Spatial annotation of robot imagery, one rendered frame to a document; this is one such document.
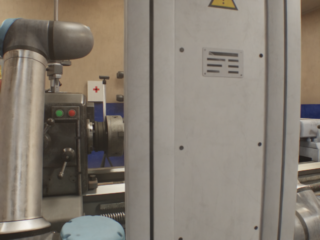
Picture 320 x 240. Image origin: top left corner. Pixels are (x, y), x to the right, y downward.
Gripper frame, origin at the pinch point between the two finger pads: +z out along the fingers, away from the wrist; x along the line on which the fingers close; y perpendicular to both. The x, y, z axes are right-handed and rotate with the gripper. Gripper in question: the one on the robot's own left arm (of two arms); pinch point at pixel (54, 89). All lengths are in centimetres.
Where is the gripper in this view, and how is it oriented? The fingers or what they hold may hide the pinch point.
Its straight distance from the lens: 145.1
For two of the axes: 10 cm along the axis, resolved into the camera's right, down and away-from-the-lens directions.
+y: -7.4, 0.4, -6.7
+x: 6.7, 0.4, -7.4
